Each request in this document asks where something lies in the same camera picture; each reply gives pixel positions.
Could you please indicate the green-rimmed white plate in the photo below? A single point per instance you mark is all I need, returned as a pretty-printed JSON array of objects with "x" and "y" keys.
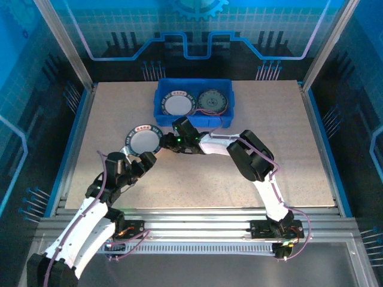
[
  {"x": 178, "y": 104},
  {"x": 143, "y": 140}
]

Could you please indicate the blue patterned plate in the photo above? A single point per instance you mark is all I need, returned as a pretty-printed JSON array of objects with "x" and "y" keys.
[{"x": 213, "y": 101}]

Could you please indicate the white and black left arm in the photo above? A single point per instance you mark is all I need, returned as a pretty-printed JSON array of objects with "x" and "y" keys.
[{"x": 83, "y": 227}]

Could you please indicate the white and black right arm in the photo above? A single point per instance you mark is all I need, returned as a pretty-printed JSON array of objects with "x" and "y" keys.
[{"x": 215, "y": 145}]

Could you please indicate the blue plastic bin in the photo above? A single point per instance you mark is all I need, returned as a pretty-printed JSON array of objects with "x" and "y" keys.
[{"x": 167, "y": 85}]

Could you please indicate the small circuit board with LED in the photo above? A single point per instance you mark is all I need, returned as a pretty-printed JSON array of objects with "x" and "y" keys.
[
  {"x": 115, "y": 248},
  {"x": 282, "y": 249}
]

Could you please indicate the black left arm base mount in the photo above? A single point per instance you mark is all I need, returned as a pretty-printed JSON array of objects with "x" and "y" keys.
[{"x": 134, "y": 228}]

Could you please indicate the aluminium mounting rail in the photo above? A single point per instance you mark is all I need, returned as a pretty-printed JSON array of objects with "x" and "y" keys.
[{"x": 194, "y": 216}]

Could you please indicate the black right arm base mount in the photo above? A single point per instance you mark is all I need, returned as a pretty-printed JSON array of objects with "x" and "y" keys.
[{"x": 260, "y": 230}]

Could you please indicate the aluminium frame post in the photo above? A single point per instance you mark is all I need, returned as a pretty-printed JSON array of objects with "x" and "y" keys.
[
  {"x": 327, "y": 45},
  {"x": 66, "y": 45}
]

